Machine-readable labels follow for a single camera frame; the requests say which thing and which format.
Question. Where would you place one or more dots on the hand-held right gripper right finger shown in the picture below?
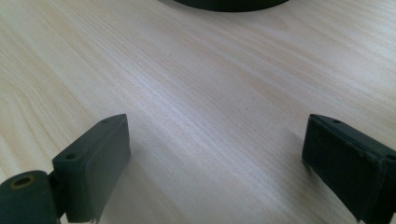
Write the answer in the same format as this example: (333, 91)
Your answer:
(345, 161)

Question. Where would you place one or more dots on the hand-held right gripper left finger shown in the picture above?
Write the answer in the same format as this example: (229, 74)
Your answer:
(93, 168)

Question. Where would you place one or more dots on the black round object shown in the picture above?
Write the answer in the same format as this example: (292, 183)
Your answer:
(230, 4)

